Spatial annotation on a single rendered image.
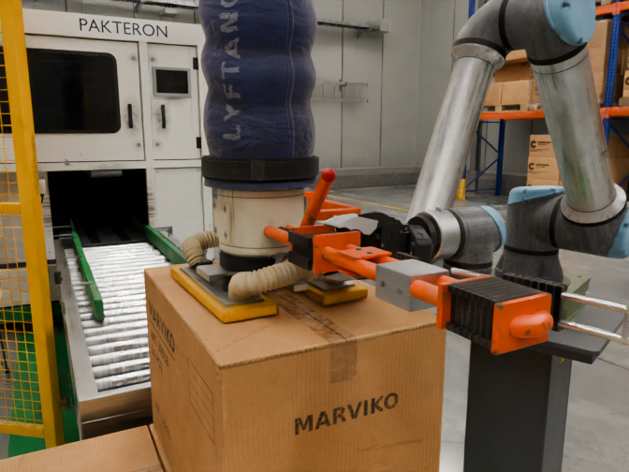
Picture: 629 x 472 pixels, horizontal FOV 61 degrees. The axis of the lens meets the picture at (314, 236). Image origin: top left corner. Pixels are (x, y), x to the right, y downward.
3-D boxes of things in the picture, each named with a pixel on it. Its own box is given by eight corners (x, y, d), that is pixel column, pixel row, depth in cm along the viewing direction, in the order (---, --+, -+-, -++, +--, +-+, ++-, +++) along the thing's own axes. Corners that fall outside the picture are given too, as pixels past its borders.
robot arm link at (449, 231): (459, 263, 94) (461, 208, 92) (437, 266, 91) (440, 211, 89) (425, 253, 101) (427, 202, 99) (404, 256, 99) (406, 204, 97)
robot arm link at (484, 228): (508, 259, 100) (513, 207, 97) (459, 268, 94) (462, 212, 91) (471, 249, 108) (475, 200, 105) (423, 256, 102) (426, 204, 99)
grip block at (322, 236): (285, 263, 87) (285, 228, 86) (336, 257, 91) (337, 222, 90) (310, 274, 80) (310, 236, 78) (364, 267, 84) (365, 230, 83)
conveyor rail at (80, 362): (55, 269, 338) (52, 239, 335) (64, 268, 341) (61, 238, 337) (83, 469, 137) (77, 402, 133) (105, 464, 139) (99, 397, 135)
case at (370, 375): (153, 423, 133) (142, 268, 125) (298, 389, 151) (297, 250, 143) (228, 613, 80) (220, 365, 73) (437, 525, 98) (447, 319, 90)
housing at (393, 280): (372, 298, 68) (373, 263, 68) (414, 290, 72) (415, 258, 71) (406, 314, 62) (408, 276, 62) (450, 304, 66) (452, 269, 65)
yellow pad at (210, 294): (169, 276, 116) (168, 254, 115) (213, 270, 121) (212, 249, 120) (223, 324, 87) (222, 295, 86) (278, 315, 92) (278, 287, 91)
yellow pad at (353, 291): (250, 265, 126) (250, 244, 125) (288, 260, 130) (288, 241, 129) (323, 306, 96) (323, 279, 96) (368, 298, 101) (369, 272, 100)
